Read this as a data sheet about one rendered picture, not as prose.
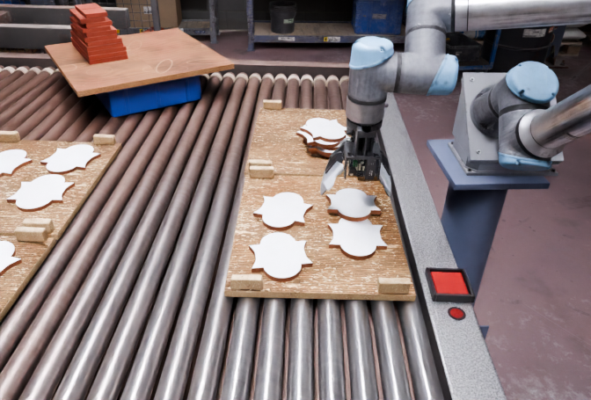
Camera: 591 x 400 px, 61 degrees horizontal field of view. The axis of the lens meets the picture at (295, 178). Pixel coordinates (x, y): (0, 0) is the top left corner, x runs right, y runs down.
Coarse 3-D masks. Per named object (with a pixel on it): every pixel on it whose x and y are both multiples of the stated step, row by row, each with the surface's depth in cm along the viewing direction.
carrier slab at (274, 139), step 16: (272, 112) 158; (288, 112) 159; (304, 112) 159; (320, 112) 159; (336, 112) 159; (256, 128) 148; (272, 128) 148; (288, 128) 148; (256, 144) 139; (272, 144) 139; (288, 144) 140; (304, 144) 140; (272, 160) 132; (288, 160) 132; (304, 160) 132; (320, 160) 132; (320, 176) 126; (352, 176) 126
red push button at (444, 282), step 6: (432, 276) 96; (438, 276) 96; (444, 276) 96; (450, 276) 96; (456, 276) 96; (462, 276) 96; (438, 282) 95; (444, 282) 95; (450, 282) 95; (456, 282) 95; (462, 282) 95; (438, 288) 93; (444, 288) 93; (450, 288) 93; (456, 288) 93; (462, 288) 93; (468, 294) 92
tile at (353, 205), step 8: (344, 192) 117; (352, 192) 117; (360, 192) 117; (336, 200) 113; (344, 200) 113; (352, 200) 113; (360, 200) 113; (368, 200) 113; (328, 208) 110; (336, 208) 110; (344, 208) 110; (352, 208) 110; (360, 208) 110; (368, 208) 110; (376, 208) 110; (344, 216) 108; (352, 216) 107; (360, 216) 107; (368, 216) 109
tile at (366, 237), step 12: (336, 228) 105; (348, 228) 106; (360, 228) 106; (372, 228) 106; (336, 240) 102; (348, 240) 102; (360, 240) 102; (372, 240) 102; (348, 252) 99; (360, 252) 99; (372, 252) 99
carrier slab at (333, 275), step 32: (256, 192) 119; (288, 192) 119; (320, 192) 119; (384, 192) 120; (256, 224) 108; (320, 224) 108; (384, 224) 109; (320, 256) 99; (384, 256) 100; (224, 288) 91; (288, 288) 91; (320, 288) 92; (352, 288) 92
